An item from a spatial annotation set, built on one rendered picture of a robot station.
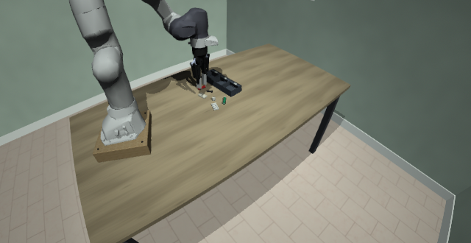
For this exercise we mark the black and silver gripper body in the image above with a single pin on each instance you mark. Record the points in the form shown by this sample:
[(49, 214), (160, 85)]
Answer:
[(198, 52)]

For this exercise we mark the dark grey rack of three bins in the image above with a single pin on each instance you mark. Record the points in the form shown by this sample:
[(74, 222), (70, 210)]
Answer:
[(217, 79)]

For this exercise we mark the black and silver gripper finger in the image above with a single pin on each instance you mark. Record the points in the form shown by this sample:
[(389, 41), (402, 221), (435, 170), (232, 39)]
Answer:
[(197, 72), (204, 68)]

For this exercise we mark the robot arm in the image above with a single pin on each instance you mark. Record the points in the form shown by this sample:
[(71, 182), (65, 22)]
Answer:
[(94, 24)]

